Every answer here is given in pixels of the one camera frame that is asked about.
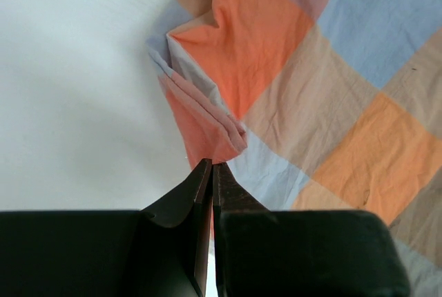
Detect checkered orange blue cloth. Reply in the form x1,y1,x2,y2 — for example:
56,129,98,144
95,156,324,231
147,0,441,266

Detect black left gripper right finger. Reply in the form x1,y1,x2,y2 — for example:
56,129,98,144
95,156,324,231
213,164,411,296

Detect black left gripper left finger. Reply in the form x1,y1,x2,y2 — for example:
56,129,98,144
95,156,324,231
1,160,211,296

